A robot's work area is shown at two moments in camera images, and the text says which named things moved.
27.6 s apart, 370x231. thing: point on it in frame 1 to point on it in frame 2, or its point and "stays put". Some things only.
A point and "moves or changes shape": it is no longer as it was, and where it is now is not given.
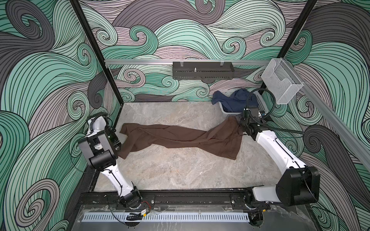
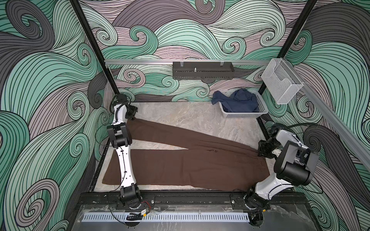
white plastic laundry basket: x=261 y=104 stays put
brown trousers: x=220 y=140 moves or changes shape
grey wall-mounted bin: x=281 y=81 stays put
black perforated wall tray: x=203 y=70 stays put
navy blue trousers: x=236 y=101 stays put
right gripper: x=239 y=117 to x=261 y=152
